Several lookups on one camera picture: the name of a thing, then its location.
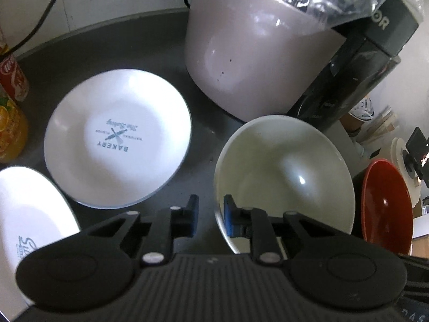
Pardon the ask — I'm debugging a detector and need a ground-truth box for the white sweet logo plate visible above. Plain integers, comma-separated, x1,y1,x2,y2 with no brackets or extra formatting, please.
1,166,80,321

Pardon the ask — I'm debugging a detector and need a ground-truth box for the red and black bowl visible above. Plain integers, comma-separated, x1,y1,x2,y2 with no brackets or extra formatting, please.
353,159,413,254

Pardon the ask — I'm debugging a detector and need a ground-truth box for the white ceramic bowl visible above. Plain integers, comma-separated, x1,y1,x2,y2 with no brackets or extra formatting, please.
214,115,356,254

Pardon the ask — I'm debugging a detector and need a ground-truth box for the white bakery logo plate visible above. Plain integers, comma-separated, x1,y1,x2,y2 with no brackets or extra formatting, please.
44,69,192,209

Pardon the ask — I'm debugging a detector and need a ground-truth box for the orange juice bottle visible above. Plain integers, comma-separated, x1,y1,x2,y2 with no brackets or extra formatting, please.
0,88,28,164

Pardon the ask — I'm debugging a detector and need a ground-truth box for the red soda can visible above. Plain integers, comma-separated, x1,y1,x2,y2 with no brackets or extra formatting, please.
1,54,30,102

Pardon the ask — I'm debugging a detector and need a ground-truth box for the black power cable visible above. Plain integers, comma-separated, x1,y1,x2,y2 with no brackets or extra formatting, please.
6,0,98,61

